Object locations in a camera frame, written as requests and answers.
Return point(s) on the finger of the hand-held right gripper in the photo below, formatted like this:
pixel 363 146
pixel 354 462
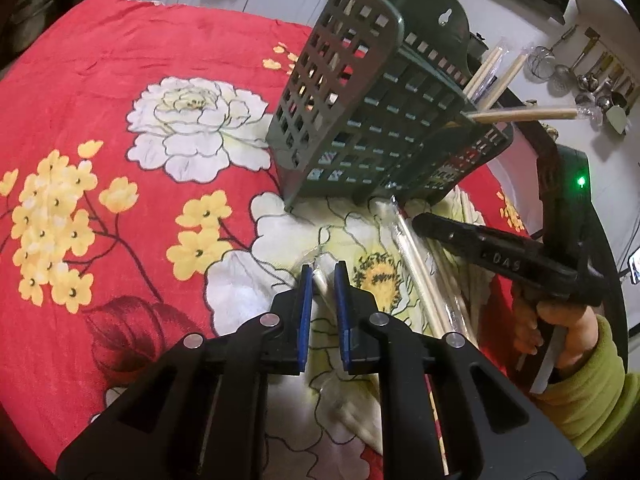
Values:
pixel 490 255

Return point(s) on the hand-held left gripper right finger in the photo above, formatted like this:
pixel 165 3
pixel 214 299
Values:
pixel 342 320

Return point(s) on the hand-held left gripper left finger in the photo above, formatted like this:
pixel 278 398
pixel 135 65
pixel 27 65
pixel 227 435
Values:
pixel 305 320

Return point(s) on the green plastic utensil basket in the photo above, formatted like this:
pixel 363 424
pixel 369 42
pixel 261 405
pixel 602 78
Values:
pixel 350 125

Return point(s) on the person's right forearm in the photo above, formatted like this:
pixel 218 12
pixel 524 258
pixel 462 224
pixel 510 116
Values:
pixel 600 395

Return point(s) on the row of hanging kitchen utensils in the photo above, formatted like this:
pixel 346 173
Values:
pixel 585 80

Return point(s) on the person's right hand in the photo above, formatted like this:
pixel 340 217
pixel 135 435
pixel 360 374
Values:
pixel 575 325

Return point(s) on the red floral tablecloth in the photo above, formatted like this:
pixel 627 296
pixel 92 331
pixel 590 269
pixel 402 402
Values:
pixel 100 85

